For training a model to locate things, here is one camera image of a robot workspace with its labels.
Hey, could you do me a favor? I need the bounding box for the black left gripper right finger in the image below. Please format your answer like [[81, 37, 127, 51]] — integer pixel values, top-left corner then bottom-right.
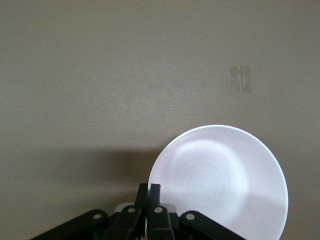
[[147, 183, 247, 240]]

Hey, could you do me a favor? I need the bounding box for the small tape patch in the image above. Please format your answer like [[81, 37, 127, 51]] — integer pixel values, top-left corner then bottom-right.
[[229, 65, 252, 94]]

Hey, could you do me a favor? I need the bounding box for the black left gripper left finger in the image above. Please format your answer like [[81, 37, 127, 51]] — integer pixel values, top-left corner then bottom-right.
[[29, 183, 148, 240]]

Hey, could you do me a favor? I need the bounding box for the light pink bowl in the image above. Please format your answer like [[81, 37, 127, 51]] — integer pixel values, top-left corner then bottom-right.
[[147, 124, 290, 240]]

